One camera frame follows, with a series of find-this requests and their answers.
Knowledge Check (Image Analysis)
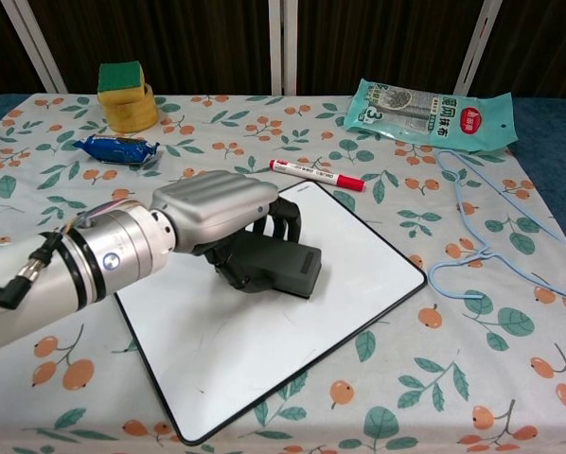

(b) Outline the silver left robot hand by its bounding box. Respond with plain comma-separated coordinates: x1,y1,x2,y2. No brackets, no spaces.
149,170,305,295

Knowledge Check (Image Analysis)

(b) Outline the dark grey board eraser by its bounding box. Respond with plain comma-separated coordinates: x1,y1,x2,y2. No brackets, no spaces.
229,233,324,301

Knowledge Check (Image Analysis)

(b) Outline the red and white marker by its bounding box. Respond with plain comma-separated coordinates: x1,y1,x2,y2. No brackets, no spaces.
268,158,366,194

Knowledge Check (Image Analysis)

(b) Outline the blue snack packet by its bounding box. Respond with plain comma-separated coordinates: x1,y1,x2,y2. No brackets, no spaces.
71,133,161,166

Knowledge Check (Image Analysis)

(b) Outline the green and yellow sponge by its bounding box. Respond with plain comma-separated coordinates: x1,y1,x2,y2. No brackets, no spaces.
97,62,147,104

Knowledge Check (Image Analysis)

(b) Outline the teal cleaning cloth package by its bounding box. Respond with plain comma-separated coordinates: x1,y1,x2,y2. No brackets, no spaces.
342,78,521,153

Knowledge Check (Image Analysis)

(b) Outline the floral patterned tablecloth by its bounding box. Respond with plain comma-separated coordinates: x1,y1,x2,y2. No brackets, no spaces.
0,92,566,454

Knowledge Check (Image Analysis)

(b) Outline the white dry-erase board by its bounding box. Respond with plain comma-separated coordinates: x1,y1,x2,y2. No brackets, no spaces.
114,179,428,447

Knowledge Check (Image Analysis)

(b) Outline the white metal frame post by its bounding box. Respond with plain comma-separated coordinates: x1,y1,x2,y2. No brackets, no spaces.
453,0,504,96
268,0,300,96
0,0,68,94

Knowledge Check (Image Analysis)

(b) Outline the light blue wire hanger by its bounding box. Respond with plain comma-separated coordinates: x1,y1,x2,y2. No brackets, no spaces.
427,148,566,306

